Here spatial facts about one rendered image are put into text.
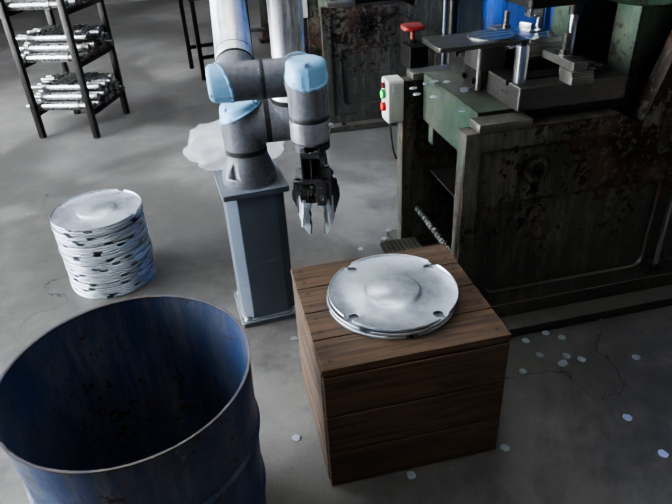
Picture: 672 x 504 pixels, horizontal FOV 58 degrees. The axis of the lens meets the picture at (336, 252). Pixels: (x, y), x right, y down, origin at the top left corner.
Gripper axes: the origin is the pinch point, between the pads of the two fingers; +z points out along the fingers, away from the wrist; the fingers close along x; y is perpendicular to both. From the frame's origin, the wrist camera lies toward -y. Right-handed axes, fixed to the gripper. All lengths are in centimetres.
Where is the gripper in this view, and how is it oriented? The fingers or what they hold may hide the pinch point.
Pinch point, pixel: (318, 226)
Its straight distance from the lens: 127.6
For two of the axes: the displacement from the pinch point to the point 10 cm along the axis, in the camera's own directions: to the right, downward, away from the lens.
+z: 0.5, 8.5, 5.3
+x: 10.0, -0.2, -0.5
